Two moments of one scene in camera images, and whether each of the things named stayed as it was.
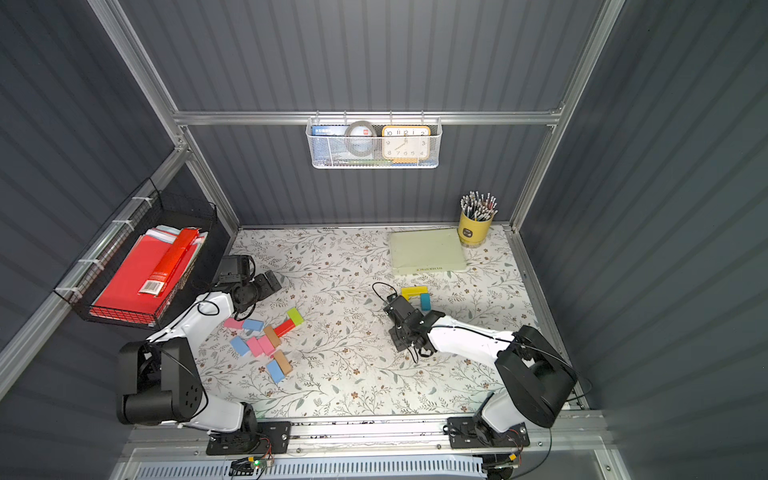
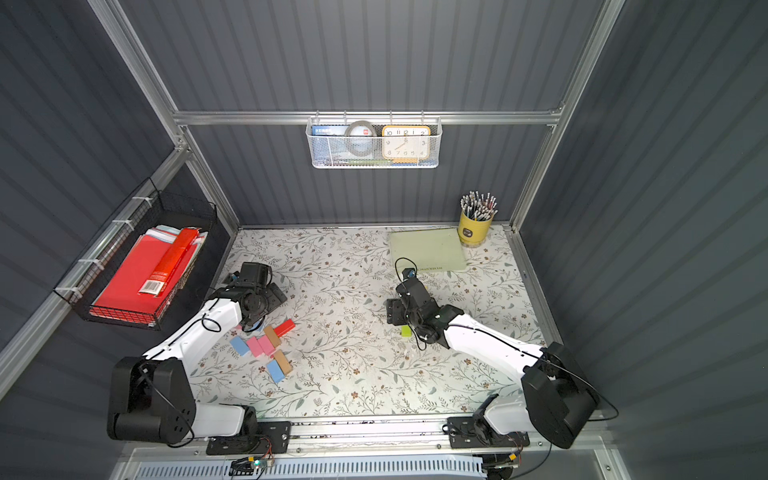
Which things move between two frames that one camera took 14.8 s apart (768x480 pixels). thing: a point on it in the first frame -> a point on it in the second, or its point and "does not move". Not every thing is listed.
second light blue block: x=240 y=345 does not move
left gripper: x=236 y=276 -> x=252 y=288
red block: x=284 y=327 does not move
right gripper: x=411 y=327 -> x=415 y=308
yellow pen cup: x=476 y=219 does not move
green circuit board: x=246 y=467 does not move
